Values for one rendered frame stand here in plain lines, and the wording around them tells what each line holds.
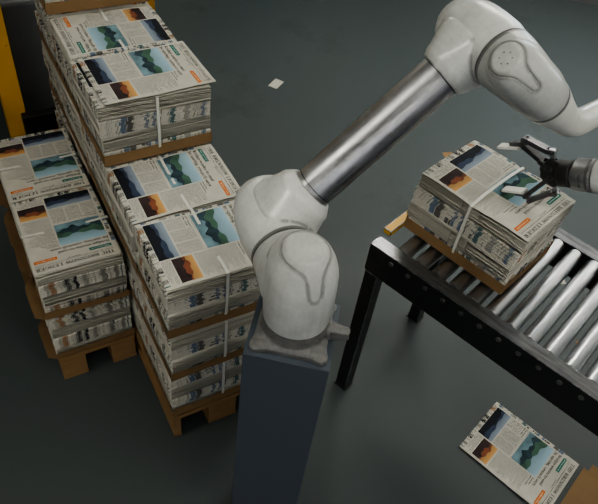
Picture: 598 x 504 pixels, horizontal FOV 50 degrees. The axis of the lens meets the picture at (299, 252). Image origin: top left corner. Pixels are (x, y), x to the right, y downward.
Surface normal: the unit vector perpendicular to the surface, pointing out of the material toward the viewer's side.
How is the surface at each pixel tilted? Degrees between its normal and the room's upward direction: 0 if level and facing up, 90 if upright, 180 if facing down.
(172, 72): 1
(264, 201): 41
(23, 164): 1
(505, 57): 53
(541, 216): 2
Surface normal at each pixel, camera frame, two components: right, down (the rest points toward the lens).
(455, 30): -0.65, -0.30
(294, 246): 0.21, -0.59
